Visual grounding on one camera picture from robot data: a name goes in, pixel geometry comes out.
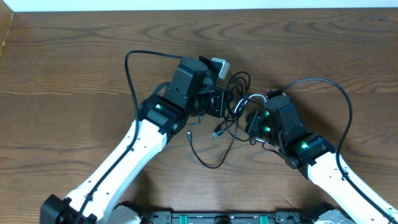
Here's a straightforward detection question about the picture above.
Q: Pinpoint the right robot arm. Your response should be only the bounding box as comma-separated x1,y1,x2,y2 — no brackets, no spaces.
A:
246,93,397,223

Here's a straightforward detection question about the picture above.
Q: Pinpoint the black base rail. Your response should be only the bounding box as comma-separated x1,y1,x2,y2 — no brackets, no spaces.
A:
111,201,355,224

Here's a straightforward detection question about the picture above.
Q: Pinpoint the cardboard box edge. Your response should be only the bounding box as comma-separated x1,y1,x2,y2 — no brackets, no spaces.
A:
0,0,14,54

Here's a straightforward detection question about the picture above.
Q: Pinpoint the white usb cable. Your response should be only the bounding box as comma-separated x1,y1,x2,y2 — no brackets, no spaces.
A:
233,93,268,114

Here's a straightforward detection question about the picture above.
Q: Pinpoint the black usb cable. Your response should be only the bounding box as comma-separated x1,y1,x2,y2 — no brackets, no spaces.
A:
187,70,265,169

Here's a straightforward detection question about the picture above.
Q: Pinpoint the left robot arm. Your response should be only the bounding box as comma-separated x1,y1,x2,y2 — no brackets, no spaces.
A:
40,57,229,223

